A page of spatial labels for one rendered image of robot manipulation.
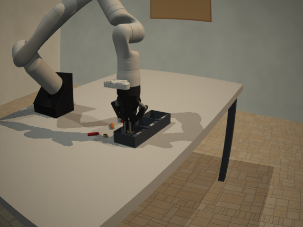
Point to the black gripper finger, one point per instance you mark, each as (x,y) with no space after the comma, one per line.
(133,116)
(121,113)

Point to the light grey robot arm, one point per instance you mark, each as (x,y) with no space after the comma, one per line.
(128,30)

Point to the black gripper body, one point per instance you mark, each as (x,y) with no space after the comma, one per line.
(131,95)

